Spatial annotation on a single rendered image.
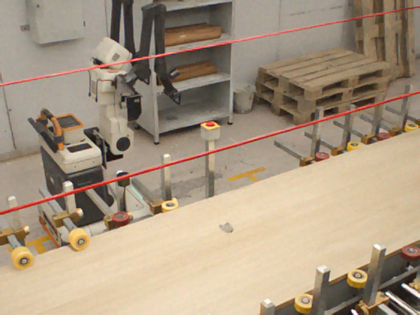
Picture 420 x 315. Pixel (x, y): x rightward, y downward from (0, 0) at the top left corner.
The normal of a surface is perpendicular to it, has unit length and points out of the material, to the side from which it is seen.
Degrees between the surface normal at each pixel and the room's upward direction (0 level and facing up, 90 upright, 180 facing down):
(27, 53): 90
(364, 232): 0
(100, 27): 90
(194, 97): 90
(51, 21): 90
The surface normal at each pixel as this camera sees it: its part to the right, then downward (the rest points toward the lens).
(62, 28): 0.53, 0.44
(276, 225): 0.00, -0.85
